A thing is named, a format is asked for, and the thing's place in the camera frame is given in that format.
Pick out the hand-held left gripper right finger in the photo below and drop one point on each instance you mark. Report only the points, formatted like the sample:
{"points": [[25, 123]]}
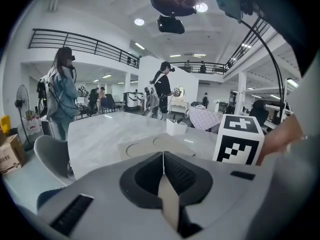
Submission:
{"points": [[180, 171]]}

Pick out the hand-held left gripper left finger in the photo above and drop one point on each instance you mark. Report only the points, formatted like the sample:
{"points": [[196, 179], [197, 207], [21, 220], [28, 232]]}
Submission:
{"points": [[127, 184]]}

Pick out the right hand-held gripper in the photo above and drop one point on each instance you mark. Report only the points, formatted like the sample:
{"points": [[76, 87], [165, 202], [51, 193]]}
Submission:
{"points": [[237, 149]]}

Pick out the person's right forearm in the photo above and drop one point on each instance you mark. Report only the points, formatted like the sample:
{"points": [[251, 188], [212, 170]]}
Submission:
{"points": [[280, 136]]}

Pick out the white square container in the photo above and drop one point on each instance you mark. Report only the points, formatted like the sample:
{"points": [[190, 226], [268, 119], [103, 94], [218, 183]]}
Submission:
{"points": [[175, 129]]}

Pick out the black office chair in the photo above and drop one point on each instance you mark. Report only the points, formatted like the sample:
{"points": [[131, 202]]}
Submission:
{"points": [[258, 111], [110, 101]]}

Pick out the checked tablecloth table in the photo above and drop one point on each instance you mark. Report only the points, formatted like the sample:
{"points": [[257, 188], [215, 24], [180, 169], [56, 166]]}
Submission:
{"points": [[205, 120]]}

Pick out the white square column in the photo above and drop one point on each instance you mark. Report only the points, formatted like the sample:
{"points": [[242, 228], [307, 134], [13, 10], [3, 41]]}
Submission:
{"points": [[241, 91]]}

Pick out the white dresser table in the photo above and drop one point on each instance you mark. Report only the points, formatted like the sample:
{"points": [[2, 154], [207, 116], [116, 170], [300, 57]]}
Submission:
{"points": [[180, 104]]}

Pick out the round vanity mirror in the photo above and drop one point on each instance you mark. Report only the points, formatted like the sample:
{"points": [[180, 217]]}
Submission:
{"points": [[181, 91]]}

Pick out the grey plastic chair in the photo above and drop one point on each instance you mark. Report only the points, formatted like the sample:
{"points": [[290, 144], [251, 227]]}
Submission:
{"points": [[52, 154]]}

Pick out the white and black machine cart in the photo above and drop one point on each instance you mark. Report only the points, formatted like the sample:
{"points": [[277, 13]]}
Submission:
{"points": [[132, 101]]}

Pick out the black mezzanine railing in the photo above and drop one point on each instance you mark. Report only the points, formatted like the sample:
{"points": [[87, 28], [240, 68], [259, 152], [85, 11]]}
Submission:
{"points": [[235, 56]]}

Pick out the wrapped water bottle pack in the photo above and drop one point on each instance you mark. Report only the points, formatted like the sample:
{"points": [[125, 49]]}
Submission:
{"points": [[32, 126]]}

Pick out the black standing fan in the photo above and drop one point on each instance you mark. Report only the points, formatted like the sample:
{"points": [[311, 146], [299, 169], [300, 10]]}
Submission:
{"points": [[22, 101]]}

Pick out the yellow bin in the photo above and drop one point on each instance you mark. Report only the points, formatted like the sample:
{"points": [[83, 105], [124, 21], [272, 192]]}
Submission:
{"points": [[5, 125]]}

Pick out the round ceiling light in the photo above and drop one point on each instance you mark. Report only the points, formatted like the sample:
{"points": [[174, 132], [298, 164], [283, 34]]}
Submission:
{"points": [[139, 21], [201, 7]]}

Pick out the black balcony railing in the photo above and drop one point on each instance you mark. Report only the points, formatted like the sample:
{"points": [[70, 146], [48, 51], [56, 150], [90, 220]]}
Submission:
{"points": [[75, 35]]}

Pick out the black head-worn camera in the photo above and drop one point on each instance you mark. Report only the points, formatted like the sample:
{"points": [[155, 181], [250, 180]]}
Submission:
{"points": [[171, 25]]}

